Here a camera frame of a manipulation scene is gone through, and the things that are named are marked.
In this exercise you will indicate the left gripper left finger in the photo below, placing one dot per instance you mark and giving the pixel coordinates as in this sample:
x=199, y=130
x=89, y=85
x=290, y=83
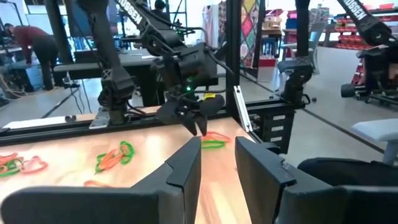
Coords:
x=93, y=208

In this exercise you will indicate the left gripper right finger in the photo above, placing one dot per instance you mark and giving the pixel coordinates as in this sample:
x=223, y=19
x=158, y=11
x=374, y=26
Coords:
x=311, y=208

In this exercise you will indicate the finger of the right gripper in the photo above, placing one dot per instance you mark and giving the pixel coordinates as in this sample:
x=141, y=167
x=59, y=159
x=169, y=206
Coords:
x=202, y=126
x=190, y=123

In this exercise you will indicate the background black robot arm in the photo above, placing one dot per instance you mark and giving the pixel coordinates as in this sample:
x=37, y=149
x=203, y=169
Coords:
x=370, y=28

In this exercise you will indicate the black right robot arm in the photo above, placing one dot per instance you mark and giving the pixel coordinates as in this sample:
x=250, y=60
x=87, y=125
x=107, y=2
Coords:
x=109, y=87

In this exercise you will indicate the left rubber band pile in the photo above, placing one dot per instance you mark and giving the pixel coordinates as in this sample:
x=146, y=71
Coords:
x=46, y=165

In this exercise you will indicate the rubber bands right middle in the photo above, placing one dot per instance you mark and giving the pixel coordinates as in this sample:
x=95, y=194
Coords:
x=132, y=152

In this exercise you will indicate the yellow label tag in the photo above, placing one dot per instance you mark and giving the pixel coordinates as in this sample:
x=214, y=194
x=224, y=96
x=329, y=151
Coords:
x=209, y=96

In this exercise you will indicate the black seat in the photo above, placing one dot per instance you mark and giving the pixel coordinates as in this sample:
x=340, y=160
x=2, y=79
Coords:
x=342, y=171

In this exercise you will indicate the black control box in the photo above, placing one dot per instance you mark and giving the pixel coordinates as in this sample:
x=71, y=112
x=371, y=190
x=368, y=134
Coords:
x=267, y=137

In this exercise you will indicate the red box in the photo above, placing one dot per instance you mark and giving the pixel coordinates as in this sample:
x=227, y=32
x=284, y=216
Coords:
x=267, y=62

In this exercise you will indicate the pink hanging cloth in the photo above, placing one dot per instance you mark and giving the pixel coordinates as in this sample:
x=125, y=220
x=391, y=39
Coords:
x=210, y=25

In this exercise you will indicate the grey desk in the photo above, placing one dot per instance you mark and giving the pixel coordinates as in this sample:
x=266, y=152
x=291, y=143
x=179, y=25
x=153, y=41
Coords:
x=133, y=60

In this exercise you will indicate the colourful patterned quilt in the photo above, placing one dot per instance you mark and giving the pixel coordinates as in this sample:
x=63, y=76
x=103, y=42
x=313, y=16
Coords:
x=250, y=28

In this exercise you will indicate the silver mounting plate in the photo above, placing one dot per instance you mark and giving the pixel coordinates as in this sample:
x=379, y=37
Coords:
x=99, y=119

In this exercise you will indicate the white stool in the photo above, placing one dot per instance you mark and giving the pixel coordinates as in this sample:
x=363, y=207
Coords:
x=373, y=129

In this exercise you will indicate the cardboard box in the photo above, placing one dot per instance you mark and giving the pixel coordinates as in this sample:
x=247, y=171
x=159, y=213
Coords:
x=272, y=22

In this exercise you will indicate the person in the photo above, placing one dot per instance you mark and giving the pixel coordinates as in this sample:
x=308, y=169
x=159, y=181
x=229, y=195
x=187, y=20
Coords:
x=160, y=4
x=31, y=37

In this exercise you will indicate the grey office chair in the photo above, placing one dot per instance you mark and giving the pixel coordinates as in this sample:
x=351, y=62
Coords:
x=317, y=40

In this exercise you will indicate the red storage shelving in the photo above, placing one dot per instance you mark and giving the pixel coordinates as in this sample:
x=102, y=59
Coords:
x=345, y=39

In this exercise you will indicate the cluttered workbench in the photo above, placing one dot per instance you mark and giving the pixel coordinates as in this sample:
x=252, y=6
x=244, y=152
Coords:
x=18, y=68

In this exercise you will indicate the silver aluminium rail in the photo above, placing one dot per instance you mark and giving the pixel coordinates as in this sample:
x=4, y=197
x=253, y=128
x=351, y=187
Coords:
x=242, y=109

